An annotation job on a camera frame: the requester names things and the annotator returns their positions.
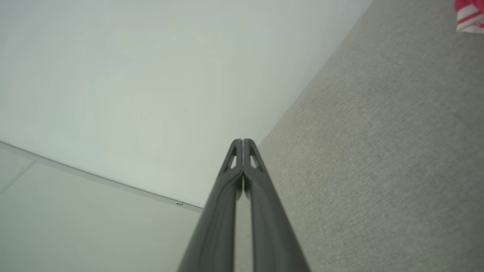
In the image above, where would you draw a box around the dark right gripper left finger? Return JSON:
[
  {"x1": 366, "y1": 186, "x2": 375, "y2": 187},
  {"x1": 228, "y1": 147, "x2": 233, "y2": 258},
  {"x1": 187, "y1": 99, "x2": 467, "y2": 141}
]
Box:
[{"x1": 177, "y1": 139, "x2": 244, "y2": 272}]

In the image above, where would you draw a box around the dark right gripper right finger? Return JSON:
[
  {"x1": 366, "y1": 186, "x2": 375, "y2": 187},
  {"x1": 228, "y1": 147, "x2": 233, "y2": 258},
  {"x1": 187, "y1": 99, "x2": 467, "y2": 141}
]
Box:
[{"x1": 244, "y1": 139, "x2": 311, "y2": 272}]

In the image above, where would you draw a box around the red and white garment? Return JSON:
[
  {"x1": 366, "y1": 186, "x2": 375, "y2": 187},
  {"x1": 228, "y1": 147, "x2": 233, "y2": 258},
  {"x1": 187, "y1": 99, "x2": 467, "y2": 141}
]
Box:
[{"x1": 454, "y1": 0, "x2": 484, "y2": 35}]

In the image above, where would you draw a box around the grey fabric sofa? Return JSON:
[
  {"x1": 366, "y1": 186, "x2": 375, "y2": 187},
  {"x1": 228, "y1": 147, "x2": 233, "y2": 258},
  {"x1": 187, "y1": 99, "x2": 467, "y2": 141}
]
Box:
[{"x1": 234, "y1": 0, "x2": 484, "y2": 272}]

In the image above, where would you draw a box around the white wall baseboard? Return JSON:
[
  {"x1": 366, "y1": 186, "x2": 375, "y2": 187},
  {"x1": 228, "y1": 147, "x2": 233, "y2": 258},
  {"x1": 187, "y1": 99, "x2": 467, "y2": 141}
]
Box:
[{"x1": 0, "y1": 141, "x2": 205, "y2": 213}]

